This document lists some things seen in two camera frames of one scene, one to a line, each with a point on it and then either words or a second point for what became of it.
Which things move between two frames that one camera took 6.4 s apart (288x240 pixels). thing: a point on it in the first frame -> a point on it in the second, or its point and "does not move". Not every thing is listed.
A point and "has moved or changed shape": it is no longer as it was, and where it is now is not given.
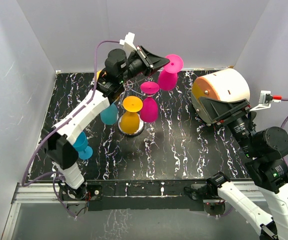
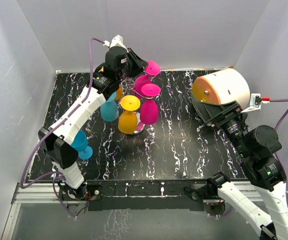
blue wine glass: [85, 152] does not move
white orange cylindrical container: [227, 85] does not move
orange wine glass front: [129, 122] does not move
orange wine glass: [98, 74] has moved or changed shape
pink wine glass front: [149, 112] does not move
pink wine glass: [167, 78] -> [143, 85]
